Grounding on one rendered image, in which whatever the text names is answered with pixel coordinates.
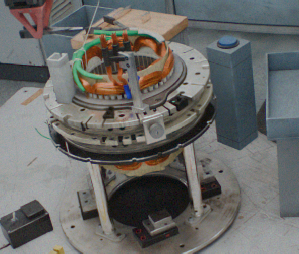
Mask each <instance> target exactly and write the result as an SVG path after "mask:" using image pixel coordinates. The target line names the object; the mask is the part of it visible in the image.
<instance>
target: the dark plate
mask: <svg viewBox="0 0 299 254"><path fill-rule="evenodd" d="M189 202H190V199H189V192H188V187H187V186H185V185H184V184H183V183H182V182H180V181H178V180H175V179H173V178H167V177H150V178H144V179H141V180H138V181H134V182H131V183H129V184H126V185H125V186H123V187H122V188H120V189H119V190H117V191H116V192H115V193H114V194H113V195H112V197H111V199H110V201H109V204H110V209H111V213H112V217H113V218H114V219H115V220H116V221H118V222H119V223H121V224H124V225H127V226H133V227H139V226H141V225H143V223H142V221H144V220H147V219H149V217H148V215H150V214H153V213H155V212H157V211H160V210H162V209H164V208H166V209H167V211H168V212H169V214H170V215H171V217H172V219H175V218H176V217H177V216H179V215H180V214H181V213H182V212H183V211H184V210H185V209H186V207H187V206H188V205H189Z"/></svg>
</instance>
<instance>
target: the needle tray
mask: <svg viewBox="0 0 299 254"><path fill-rule="evenodd" d="M266 129H267V137H268V141H273V140H276V148H277V165H278V183H279V201H280V217H281V218H287V217H299V51H287V52H272V53H266Z"/></svg>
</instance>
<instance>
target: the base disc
mask: <svg viewBox="0 0 299 254"><path fill-rule="evenodd" d="M196 156H197V158H198V160H199V161H200V162H201V163H203V162H206V163H207V164H208V166H209V168H210V169H211V171H212V172H213V174H214V177H215V178H216V179H217V180H218V182H219V184H220V185H221V190H222V194H219V195H216V196H213V197H211V198H207V199H204V200H202V201H203V203H205V204H208V205H209V206H210V207H211V211H210V212H209V214H208V215H207V216H206V217H205V218H204V219H203V220H202V221H201V222H200V223H199V224H198V225H197V226H193V227H192V226H189V225H186V224H185V218H186V217H187V216H188V215H189V214H190V213H191V206H190V202H189V205H188V206H187V207H186V209H185V210H184V211H183V212H182V213H181V214H180V215H179V216H177V217H176V218H175V219H174V221H175V224H176V226H177V227H178V232H179V234H177V235H174V236H171V237H170V238H168V239H165V240H163V241H160V242H157V243H155V244H153V245H150V246H148V247H146V248H141V246H140V244H139V243H138V241H137V240H136V238H134V236H133V232H132V229H134V228H137V227H133V226H127V225H124V224H121V223H119V222H117V221H116V220H115V219H114V218H113V220H114V225H115V227H116V228H118V229H120V230H123V231H124V233H125V237H124V238H123V239H122V240H121V241H118V242H114V241H111V240H109V239H107V238H105V237H102V236H100V235H98V234H96V232H95V228H96V227H97V226H98V225H99V224H101V220H100V217H95V218H91V219H87V220H83V218H82V216H81V211H80V206H79V201H78V195H77V192H78V191H82V190H86V189H88V188H89V186H88V181H87V176H86V175H89V172H88V171H86V172H85V173H83V175H82V176H80V177H79V178H78V179H77V180H76V181H75V182H74V183H73V185H72V186H71V187H70V188H69V190H68V191H67V192H66V194H65V196H64V198H63V201H62V204H61V207H60V212H59V220H60V224H61V228H62V230H63V232H64V234H65V237H66V238H67V240H68V241H69V242H70V243H71V244H72V246H73V247H75V248H76V249H78V250H79V251H81V252H82V253H83V254H192V253H194V252H196V251H198V250H200V249H201V248H203V247H205V246H207V245H208V244H210V243H211V242H212V241H213V240H215V239H216V238H218V237H219V236H220V235H221V234H222V233H223V232H224V231H225V230H226V229H227V228H228V226H229V225H230V224H231V223H232V221H233V220H234V218H235V216H236V214H237V212H238V209H239V206H240V201H241V193H240V186H239V183H238V180H237V178H236V176H235V174H234V173H233V171H231V170H230V169H229V168H228V166H227V165H226V164H224V163H223V162H221V161H220V160H218V159H217V158H215V157H213V156H211V155H209V154H206V153H203V152H201V151H197V150H196ZM115 174H116V178H114V182H116V184H114V185H113V186H110V185H108V184H107V185H106V186H105V189H106V193H107V195H108V200H109V201H110V199H111V197H112V195H113V194H114V193H115V192H116V191H117V190H118V189H119V188H121V186H123V185H125V184H127V183H129V182H131V181H134V180H137V179H139V178H143V177H150V176H165V177H170V178H174V179H176V180H178V181H180V182H182V183H183V184H184V185H185V186H187V187H188V184H187V177H186V174H185V171H183V170H180V169H176V168H173V167H170V164H169V163H168V164H167V166H166V167H165V169H164V170H159V171H153V172H149V173H146V174H144V175H142V176H135V175H134V176H127V175H126V174H125V175H124V174H120V173H117V172H115ZM68 210H70V211H68ZM160 245H161V247H159V246H160ZM89 247H90V248H89Z"/></svg>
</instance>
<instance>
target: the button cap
mask: <svg viewBox="0 0 299 254"><path fill-rule="evenodd" d="M218 42H219V45H221V46H232V45H235V44H236V43H237V40H236V38H235V37H234V36H224V37H222V38H220V39H219V41H218Z"/></svg>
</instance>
